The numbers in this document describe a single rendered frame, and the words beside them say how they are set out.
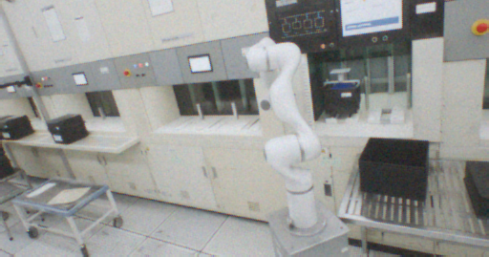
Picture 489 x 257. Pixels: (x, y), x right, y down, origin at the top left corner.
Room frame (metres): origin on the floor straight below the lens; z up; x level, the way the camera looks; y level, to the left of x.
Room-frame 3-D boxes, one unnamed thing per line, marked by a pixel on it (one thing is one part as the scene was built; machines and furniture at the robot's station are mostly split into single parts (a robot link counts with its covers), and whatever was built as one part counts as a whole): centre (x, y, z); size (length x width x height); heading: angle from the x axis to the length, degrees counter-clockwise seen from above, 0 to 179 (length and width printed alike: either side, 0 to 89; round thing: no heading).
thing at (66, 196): (2.36, 1.70, 0.47); 0.31 x 0.23 x 0.02; 80
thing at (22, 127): (3.60, 2.88, 0.93); 0.30 x 0.28 x 0.26; 61
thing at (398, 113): (1.75, -0.94, 0.89); 0.22 x 0.21 x 0.04; 148
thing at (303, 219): (1.06, -0.18, 0.85); 0.19 x 0.19 x 0.18
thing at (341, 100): (1.89, -0.71, 1.06); 0.24 x 0.20 x 0.32; 59
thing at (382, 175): (1.21, -0.68, 0.85); 0.28 x 0.28 x 0.17; 53
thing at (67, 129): (2.97, 1.86, 0.93); 0.30 x 0.28 x 0.26; 55
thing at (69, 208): (2.47, 1.84, 0.24); 0.97 x 0.52 x 0.48; 61
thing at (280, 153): (1.05, -0.15, 1.07); 0.19 x 0.12 x 0.24; 91
